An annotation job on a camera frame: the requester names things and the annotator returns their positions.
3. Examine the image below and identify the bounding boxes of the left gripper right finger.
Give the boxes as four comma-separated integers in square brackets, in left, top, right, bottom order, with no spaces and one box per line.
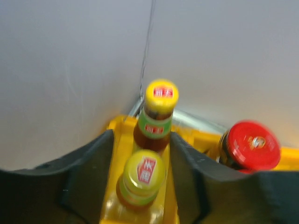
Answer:
[170,133,299,224]

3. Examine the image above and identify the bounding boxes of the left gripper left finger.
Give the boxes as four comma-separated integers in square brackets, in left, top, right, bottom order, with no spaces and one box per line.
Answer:
[0,130,114,224]

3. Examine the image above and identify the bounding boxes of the green label sauce bottle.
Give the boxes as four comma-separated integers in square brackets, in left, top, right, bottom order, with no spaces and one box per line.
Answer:
[133,79,179,154]
[100,149,167,224]

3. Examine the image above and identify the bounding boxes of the red-lid chili jar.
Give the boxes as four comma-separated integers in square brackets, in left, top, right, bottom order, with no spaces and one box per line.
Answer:
[218,120,281,173]

